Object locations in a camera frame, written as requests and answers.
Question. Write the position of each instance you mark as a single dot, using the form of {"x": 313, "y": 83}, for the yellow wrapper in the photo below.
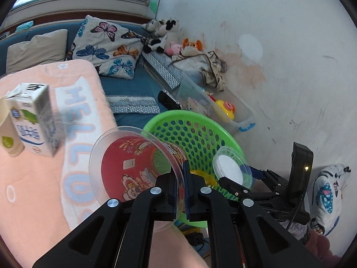
{"x": 206, "y": 176}

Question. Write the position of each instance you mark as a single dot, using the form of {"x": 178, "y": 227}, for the orange fox plush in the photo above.
{"x": 192, "y": 44}

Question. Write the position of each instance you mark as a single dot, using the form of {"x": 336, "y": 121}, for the lace patterned cloth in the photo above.
{"x": 131, "y": 104}

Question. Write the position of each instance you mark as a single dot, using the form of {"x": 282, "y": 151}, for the white milk carton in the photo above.
{"x": 33, "y": 122}

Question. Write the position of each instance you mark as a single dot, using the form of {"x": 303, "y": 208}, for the yellow power strip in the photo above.
{"x": 192, "y": 229}

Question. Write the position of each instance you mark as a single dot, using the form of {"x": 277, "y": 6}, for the yellow duck toy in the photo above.
{"x": 226, "y": 110}

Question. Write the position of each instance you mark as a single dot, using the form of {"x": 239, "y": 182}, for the teal cloth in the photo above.
{"x": 24, "y": 26}

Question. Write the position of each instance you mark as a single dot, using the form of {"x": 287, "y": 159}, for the pink blanket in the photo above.
{"x": 28, "y": 189}

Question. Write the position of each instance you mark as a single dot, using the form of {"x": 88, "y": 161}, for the small clear cup white lid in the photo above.
{"x": 228, "y": 167}

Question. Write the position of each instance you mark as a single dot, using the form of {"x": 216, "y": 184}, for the clear cup with red label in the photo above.
{"x": 122, "y": 167}

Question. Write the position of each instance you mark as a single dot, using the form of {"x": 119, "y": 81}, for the person's right forearm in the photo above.
{"x": 318, "y": 244}

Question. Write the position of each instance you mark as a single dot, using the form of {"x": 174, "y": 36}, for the beige pillow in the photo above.
{"x": 39, "y": 50}

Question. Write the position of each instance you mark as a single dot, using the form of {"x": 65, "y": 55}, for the green plastic basket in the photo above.
{"x": 189, "y": 134}

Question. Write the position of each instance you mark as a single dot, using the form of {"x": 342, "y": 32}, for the black white patterned cloth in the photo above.
{"x": 163, "y": 68}

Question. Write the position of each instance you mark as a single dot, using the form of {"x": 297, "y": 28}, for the wooden bed headboard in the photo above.
{"x": 69, "y": 16}

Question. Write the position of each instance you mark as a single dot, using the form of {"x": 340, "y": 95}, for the teddy bear toy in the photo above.
{"x": 195, "y": 105}

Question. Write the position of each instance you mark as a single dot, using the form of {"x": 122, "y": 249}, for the beige paper cup green print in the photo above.
{"x": 9, "y": 136}

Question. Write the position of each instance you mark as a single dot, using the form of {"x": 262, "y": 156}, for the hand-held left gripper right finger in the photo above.
{"x": 187, "y": 192}

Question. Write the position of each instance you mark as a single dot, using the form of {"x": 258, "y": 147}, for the black plug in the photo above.
{"x": 196, "y": 238}

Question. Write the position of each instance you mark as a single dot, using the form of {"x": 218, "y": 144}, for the clear storage bin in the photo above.
{"x": 239, "y": 111}

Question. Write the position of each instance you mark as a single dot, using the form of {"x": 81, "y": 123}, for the blue bed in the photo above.
{"x": 125, "y": 86}

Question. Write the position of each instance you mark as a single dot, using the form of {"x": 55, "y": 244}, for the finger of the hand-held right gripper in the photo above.
{"x": 233, "y": 186}
{"x": 258, "y": 173}

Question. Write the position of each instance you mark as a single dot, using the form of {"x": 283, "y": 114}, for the black device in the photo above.
{"x": 168, "y": 100}

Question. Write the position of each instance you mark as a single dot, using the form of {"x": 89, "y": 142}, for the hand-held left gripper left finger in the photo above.
{"x": 157, "y": 201}

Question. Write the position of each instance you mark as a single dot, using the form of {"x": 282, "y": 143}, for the pink plush toy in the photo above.
{"x": 173, "y": 48}

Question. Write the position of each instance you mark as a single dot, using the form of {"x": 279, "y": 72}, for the beige floral cloth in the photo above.
{"x": 206, "y": 67}

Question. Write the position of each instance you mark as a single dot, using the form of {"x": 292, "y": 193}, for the black white cow plush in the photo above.
{"x": 164, "y": 35}

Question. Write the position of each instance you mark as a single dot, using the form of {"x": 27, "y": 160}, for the grey plush toy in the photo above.
{"x": 150, "y": 25}

